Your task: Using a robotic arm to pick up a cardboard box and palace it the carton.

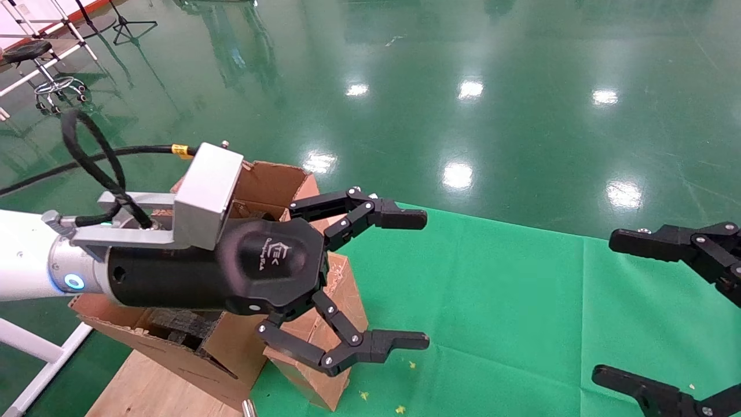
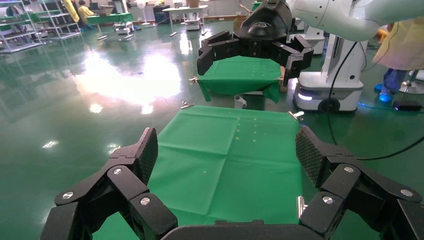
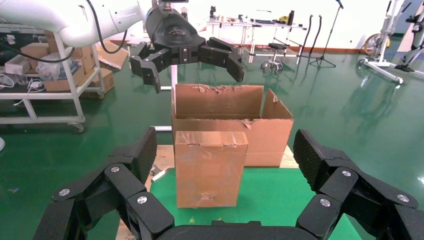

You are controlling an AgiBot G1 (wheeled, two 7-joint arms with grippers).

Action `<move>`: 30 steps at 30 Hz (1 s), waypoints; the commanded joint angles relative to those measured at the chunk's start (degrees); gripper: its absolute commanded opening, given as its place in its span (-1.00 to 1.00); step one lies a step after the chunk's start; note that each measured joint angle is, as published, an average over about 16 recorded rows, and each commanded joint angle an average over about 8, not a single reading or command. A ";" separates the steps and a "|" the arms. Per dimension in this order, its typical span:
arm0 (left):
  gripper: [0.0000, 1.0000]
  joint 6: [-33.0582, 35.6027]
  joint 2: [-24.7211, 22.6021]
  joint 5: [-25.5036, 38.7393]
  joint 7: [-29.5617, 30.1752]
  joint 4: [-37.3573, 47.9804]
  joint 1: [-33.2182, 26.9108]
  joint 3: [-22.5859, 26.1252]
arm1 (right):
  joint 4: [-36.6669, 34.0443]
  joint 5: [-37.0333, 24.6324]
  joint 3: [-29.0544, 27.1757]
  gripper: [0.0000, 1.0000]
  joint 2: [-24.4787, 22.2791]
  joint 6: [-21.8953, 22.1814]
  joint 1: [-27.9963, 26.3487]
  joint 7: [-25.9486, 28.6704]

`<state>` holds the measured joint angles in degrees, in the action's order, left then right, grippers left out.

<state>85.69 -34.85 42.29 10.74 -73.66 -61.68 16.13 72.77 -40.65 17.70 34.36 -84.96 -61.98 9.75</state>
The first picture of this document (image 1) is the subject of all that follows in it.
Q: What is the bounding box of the black camera cable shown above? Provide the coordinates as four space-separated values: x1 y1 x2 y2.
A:
0 109 197 229

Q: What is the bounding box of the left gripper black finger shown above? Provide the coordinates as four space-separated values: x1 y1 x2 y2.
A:
288 186 428 251
256 290 430 377

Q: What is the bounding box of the white metal rack frame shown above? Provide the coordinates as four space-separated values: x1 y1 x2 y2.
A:
0 0 99 96

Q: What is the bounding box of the large open cardboard carton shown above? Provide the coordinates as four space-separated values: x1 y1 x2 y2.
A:
69 161 320 412

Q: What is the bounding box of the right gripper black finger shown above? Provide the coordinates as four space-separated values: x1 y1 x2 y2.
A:
609 221 741 308
592 364 741 417

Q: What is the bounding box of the black foam block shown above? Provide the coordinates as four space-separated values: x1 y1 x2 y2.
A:
142 308 225 351

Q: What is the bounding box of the white tube table frame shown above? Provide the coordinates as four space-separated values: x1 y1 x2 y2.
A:
0 317 93 417

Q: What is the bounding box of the black tripod stand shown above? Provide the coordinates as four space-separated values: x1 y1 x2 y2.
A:
109 0 158 46

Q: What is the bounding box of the black round stool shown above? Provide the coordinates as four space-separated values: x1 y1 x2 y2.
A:
2 39 89 114

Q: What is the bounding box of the small taped cardboard box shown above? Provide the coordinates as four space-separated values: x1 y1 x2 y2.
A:
263 250 369 412

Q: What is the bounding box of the green table cloth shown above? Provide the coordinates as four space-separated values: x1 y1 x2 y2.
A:
249 200 741 417

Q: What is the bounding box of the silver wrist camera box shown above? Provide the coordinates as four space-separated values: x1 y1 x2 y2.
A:
69 141 244 261

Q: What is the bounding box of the black round-base stand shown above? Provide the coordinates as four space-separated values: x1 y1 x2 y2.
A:
74 0 116 38

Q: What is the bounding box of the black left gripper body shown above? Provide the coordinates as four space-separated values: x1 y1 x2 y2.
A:
107 217 331 317

